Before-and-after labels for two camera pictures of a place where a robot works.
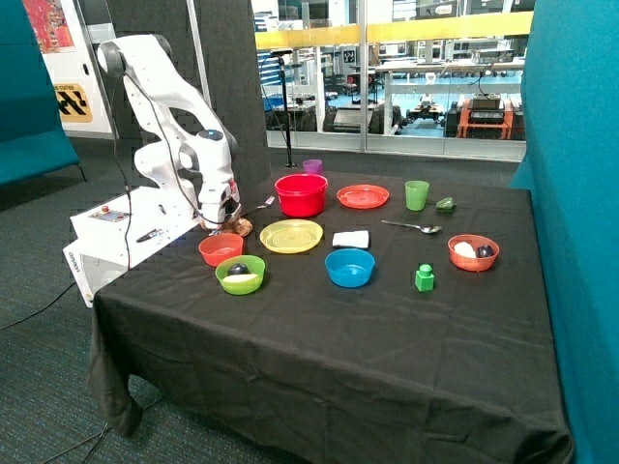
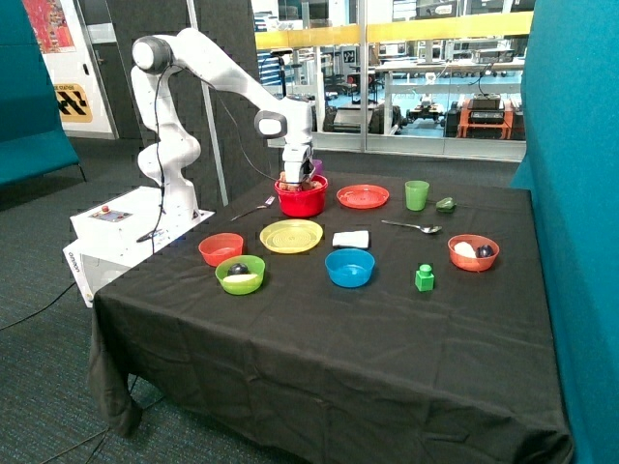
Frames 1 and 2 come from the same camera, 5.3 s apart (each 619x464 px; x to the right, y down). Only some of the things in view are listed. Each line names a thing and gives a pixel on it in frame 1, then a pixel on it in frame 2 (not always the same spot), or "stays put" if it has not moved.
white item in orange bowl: [464, 249] stays put
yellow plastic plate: [291, 235] stays put
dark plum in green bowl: [238, 269] stays put
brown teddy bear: [241, 226] → [306, 185]
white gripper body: [219, 202] → [298, 162]
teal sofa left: [32, 141] stays put
